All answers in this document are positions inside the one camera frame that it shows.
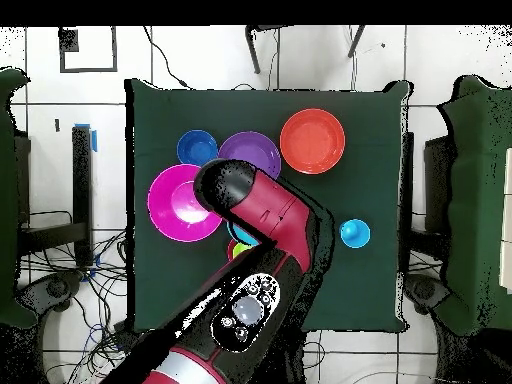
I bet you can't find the black camera stand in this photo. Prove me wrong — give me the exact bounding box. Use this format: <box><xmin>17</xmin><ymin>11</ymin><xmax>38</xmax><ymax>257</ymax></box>
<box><xmin>244</xmin><ymin>24</ymin><xmax>368</xmax><ymax>76</ymax></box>

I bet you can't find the light blue plastic cup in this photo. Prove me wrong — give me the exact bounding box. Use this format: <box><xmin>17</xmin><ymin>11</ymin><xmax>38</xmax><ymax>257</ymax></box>
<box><xmin>338</xmin><ymin>218</ymin><xmax>372</xmax><ymax>250</ymax></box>

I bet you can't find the black bench frame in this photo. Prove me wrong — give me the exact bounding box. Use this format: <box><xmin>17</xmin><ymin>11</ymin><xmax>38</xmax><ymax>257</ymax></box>
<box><xmin>15</xmin><ymin>125</ymin><xmax>96</xmax><ymax>268</ymax></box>
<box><xmin>400</xmin><ymin>131</ymin><xmax>456</xmax><ymax>241</ymax></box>

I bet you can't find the light blue small bowl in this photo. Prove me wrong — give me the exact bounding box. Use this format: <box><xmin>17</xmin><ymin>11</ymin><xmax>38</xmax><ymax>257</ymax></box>
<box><xmin>225</xmin><ymin>220</ymin><xmax>261</xmax><ymax>247</ymax></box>

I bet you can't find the black round machine base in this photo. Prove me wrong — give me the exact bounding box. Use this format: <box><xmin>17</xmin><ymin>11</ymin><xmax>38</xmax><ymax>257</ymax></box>
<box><xmin>402</xmin><ymin>273</ymin><xmax>452</xmax><ymax>316</ymax></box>
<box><xmin>17</xmin><ymin>271</ymin><xmax>86</xmax><ymax>314</ymax></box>

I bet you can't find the green-clothed side table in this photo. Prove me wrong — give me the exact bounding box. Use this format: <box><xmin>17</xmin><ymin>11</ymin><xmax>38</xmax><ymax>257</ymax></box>
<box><xmin>0</xmin><ymin>67</ymin><xmax>39</xmax><ymax>329</ymax></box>
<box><xmin>434</xmin><ymin>75</ymin><xmax>512</xmax><ymax>336</ymax></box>

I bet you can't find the tangle of floor cables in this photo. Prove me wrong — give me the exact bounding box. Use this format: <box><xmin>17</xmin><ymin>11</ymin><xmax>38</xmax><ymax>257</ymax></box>
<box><xmin>18</xmin><ymin>209</ymin><xmax>161</xmax><ymax>384</ymax></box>

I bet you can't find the lime green plastic cup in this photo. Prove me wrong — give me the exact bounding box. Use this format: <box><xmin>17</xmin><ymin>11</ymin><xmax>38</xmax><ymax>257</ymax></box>
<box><xmin>231</xmin><ymin>242</ymin><xmax>255</xmax><ymax>260</ymax></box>

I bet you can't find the wide orange bowl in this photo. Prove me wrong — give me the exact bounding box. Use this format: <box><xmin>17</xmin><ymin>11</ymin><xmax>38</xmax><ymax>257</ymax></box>
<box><xmin>279</xmin><ymin>108</ymin><xmax>346</xmax><ymax>176</ymax></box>

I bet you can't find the thin black floor cable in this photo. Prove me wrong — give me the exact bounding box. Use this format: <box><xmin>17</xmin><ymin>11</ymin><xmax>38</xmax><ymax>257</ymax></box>
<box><xmin>142</xmin><ymin>25</ymin><xmax>194</xmax><ymax>90</ymax></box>

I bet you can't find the dark blue small bowl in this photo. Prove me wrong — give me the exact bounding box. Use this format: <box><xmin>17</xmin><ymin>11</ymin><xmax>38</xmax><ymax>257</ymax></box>
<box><xmin>176</xmin><ymin>128</ymin><xmax>220</xmax><ymax>168</ymax></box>

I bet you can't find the large pink bowl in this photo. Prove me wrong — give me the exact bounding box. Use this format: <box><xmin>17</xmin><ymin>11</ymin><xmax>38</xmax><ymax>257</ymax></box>
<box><xmin>146</xmin><ymin>163</ymin><xmax>224</xmax><ymax>244</ymax></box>

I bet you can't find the dark green tablecloth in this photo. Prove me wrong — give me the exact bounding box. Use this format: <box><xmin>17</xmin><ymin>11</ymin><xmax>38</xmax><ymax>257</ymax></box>
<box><xmin>125</xmin><ymin>78</ymin><xmax>412</xmax><ymax>335</ymax></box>

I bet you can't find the wide purple bowl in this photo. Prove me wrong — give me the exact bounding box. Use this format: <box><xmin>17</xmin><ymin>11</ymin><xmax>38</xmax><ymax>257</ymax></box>
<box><xmin>217</xmin><ymin>130</ymin><xmax>283</xmax><ymax>180</ymax></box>

